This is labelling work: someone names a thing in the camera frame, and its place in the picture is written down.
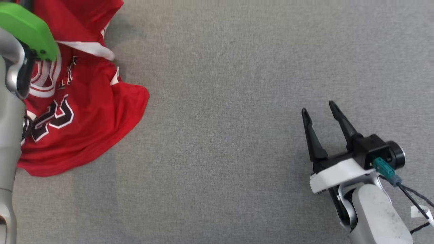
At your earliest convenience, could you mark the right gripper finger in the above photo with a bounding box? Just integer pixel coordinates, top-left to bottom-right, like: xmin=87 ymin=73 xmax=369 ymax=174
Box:
xmin=301 ymin=107 xmax=329 ymax=163
xmin=328 ymin=100 xmax=363 ymax=152

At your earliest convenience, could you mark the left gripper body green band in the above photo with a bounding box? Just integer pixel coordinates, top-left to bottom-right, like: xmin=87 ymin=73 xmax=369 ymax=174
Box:
xmin=0 ymin=2 xmax=60 ymax=62

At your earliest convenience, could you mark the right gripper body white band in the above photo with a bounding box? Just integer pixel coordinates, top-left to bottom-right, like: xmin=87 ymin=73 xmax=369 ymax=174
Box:
xmin=309 ymin=151 xmax=377 ymax=195

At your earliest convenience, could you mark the red jersey with white sleeves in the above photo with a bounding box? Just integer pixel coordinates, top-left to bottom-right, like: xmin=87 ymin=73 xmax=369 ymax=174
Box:
xmin=16 ymin=0 xmax=150 ymax=178

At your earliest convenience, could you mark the thin black cable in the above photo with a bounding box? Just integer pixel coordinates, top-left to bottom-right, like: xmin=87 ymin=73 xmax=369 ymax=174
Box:
xmin=400 ymin=184 xmax=434 ymax=208

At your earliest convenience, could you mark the white cable label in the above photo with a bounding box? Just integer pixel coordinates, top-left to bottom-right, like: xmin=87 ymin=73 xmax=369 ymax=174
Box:
xmin=411 ymin=205 xmax=434 ymax=227

